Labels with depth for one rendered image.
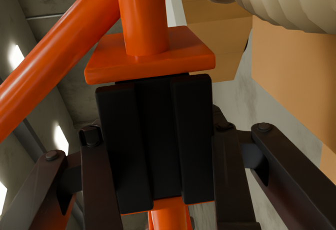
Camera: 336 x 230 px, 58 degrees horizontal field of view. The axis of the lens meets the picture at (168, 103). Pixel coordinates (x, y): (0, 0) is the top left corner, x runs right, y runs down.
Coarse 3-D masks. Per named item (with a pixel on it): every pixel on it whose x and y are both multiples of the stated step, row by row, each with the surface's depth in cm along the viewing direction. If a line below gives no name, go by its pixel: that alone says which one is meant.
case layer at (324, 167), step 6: (324, 144) 117; (324, 150) 118; (330, 150) 114; (324, 156) 119; (330, 156) 114; (324, 162) 119; (330, 162) 115; (324, 168) 120; (330, 168) 115; (330, 174) 116
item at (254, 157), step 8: (216, 112) 17; (216, 120) 16; (224, 120) 16; (240, 136) 15; (248, 136) 15; (240, 144) 14; (248, 144) 14; (248, 152) 14; (256, 152) 14; (248, 160) 14; (256, 160) 14; (264, 160) 14; (256, 168) 15; (264, 168) 14
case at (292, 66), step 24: (264, 24) 32; (264, 48) 33; (288, 48) 28; (312, 48) 24; (264, 72) 34; (288, 72) 28; (312, 72) 24; (288, 96) 29; (312, 96) 24; (312, 120) 25
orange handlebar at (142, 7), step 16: (128, 0) 13; (144, 0) 13; (160, 0) 14; (128, 16) 14; (144, 16) 13; (160, 16) 14; (128, 32) 14; (144, 32) 14; (160, 32) 14; (128, 48) 14; (144, 48) 14; (160, 48) 14; (176, 208) 18; (160, 224) 18; (176, 224) 18; (192, 224) 22
